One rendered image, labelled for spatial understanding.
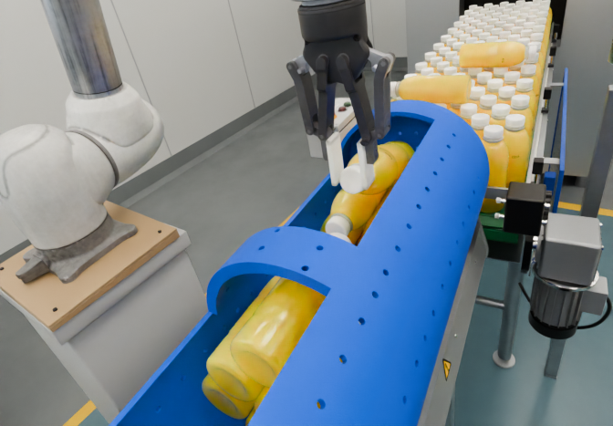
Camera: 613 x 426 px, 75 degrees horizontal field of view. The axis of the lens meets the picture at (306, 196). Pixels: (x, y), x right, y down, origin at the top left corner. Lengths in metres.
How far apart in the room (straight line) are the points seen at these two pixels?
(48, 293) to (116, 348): 0.18
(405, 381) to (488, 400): 1.36
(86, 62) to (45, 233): 0.34
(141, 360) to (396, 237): 0.73
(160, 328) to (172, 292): 0.09
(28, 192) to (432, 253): 0.71
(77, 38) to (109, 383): 0.70
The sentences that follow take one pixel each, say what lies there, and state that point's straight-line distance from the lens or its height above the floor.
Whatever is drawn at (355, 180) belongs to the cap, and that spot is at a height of 1.22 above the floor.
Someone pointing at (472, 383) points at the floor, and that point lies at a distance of 1.80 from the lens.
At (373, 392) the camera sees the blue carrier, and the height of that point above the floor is 1.17.
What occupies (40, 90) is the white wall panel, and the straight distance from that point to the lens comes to 3.26.
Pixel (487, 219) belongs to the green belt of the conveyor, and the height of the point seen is 0.90.
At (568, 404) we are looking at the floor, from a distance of 1.83.
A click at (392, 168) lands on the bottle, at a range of 0.61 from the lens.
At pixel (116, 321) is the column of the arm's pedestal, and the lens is 0.96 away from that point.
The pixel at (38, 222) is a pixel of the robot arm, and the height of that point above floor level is 1.15.
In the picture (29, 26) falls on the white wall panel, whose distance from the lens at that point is 3.27.
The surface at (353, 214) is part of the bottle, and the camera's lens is 0.66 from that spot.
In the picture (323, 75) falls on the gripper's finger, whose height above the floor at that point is 1.37.
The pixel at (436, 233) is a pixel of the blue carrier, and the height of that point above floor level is 1.17.
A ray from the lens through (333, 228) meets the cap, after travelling 0.65.
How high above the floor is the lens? 1.50
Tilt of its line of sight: 31 degrees down
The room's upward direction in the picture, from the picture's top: 11 degrees counter-clockwise
